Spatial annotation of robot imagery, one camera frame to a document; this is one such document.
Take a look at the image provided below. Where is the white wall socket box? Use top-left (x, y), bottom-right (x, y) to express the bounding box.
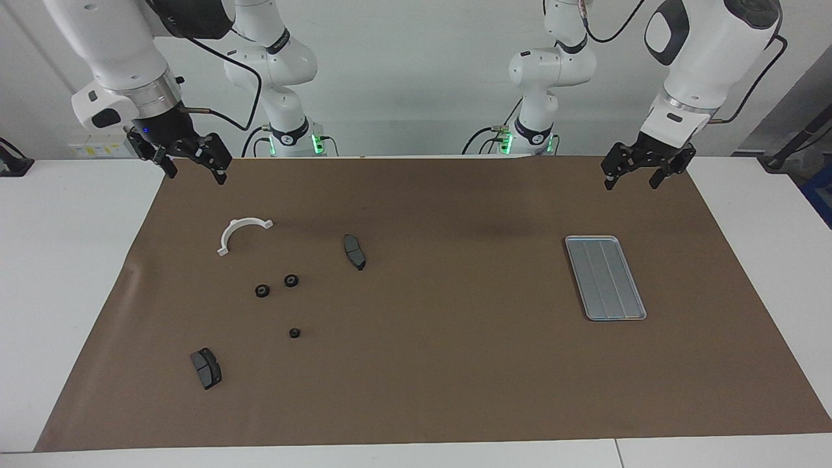
top-left (68, 132), bottom-right (139, 159)

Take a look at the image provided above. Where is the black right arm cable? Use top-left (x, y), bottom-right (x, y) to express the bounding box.
top-left (175, 32), bottom-right (264, 131)

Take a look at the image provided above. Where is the black clamp stand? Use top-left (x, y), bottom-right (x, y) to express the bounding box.
top-left (0, 138), bottom-right (34, 177)

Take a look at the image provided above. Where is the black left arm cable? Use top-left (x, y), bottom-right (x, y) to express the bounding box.
top-left (582, 0), bottom-right (788, 125)

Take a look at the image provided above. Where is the blue crate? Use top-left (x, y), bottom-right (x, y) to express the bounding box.
top-left (801, 164), bottom-right (832, 229)

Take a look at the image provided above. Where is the silver metal tray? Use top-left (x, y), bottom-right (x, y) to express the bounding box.
top-left (564, 235), bottom-right (648, 322)

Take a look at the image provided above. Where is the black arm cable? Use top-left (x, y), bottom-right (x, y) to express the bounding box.
top-left (582, 0), bottom-right (788, 125)
top-left (175, 32), bottom-right (264, 131)

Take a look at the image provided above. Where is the black base cable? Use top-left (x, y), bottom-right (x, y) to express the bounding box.
top-left (461, 97), bottom-right (524, 155)
top-left (242, 125), bottom-right (270, 158)

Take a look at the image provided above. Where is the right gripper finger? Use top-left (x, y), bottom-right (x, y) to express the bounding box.
top-left (190, 133), bottom-right (233, 185)
top-left (127, 130), bottom-right (177, 179)

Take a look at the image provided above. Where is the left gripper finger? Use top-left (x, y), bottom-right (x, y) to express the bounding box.
top-left (650, 147), bottom-right (697, 190)
top-left (600, 143), bottom-right (642, 191)

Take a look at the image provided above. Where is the wide dark brake pad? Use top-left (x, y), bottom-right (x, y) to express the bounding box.
top-left (190, 348), bottom-right (223, 391)

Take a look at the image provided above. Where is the brown table mat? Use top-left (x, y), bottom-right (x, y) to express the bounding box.
top-left (34, 155), bottom-right (832, 454)

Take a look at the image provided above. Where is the slim dark brake pad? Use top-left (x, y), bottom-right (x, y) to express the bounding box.
top-left (343, 234), bottom-right (367, 272)

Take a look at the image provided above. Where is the black tripod leg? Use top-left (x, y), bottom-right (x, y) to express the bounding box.
top-left (760, 107), bottom-right (832, 171)

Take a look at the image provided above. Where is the white curved plastic bracket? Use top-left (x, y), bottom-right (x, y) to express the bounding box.
top-left (216, 218), bottom-right (274, 257)

